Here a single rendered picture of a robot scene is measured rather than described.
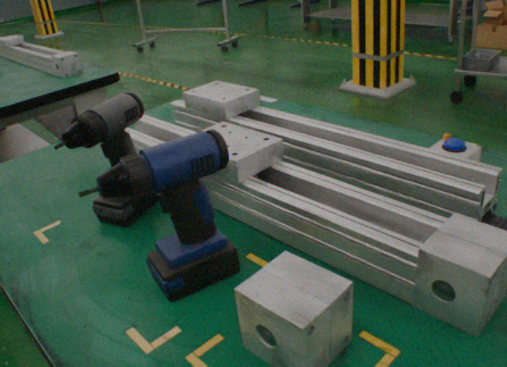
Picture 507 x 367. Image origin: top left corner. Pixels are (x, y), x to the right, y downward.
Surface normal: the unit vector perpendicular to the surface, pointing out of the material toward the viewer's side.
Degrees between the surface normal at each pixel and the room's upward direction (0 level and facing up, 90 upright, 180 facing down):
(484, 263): 0
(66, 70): 90
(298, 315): 0
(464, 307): 90
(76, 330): 0
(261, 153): 90
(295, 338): 90
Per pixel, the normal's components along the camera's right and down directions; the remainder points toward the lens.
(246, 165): 0.69, 0.27
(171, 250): -0.10, -0.88
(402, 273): -0.72, 0.38
